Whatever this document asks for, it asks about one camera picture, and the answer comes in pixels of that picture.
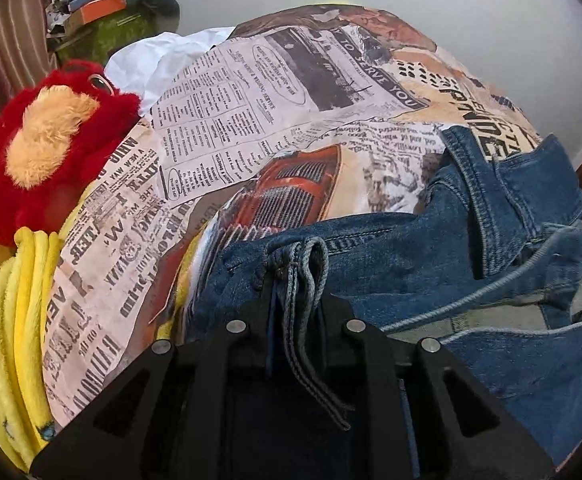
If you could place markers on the orange box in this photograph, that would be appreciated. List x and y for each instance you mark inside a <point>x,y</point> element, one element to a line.
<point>103,6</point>

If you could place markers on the newspaper printed blanket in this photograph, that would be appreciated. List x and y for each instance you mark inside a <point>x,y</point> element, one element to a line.
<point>251,110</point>

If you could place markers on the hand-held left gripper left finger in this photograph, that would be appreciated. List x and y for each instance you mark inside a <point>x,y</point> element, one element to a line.
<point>236,350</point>

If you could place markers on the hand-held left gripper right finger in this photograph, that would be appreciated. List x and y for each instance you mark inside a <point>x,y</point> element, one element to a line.
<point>366,355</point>

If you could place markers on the grey cushion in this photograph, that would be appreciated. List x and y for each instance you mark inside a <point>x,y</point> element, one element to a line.
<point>156,2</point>

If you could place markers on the red plush toy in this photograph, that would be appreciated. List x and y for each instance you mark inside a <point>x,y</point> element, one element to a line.
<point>86,175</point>

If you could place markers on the blue denim jacket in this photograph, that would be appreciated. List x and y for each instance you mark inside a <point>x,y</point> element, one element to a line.
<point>421,240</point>

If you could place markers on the striped brown curtain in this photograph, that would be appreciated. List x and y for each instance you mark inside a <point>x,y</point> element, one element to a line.
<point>1,60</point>

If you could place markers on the white cloth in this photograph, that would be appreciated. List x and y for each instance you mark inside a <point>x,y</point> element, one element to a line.
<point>136,65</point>

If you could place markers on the green covered cabinet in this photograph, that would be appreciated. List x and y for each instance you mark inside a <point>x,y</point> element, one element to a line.
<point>106,35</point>

